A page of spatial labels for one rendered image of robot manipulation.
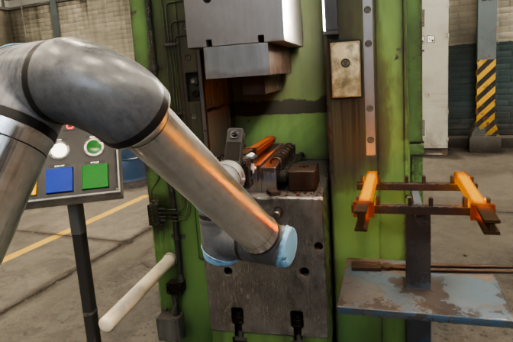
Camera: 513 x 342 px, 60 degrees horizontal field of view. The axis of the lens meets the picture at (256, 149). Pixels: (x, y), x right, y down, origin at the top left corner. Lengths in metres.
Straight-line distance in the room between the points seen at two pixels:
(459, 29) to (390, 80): 5.70
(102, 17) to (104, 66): 8.88
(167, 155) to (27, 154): 0.18
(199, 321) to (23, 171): 1.27
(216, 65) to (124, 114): 0.82
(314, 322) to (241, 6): 0.97
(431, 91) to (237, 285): 5.35
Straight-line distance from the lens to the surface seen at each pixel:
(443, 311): 1.21
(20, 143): 0.65
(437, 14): 6.53
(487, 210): 1.03
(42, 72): 0.62
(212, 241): 1.05
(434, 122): 6.55
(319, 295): 1.43
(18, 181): 0.65
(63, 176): 1.43
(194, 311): 1.81
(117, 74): 0.60
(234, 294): 1.48
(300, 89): 1.81
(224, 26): 1.38
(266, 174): 1.38
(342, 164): 1.49
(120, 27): 9.20
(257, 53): 1.35
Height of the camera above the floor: 1.28
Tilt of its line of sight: 10 degrees down
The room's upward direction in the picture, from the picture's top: 4 degrees counter-clockwise
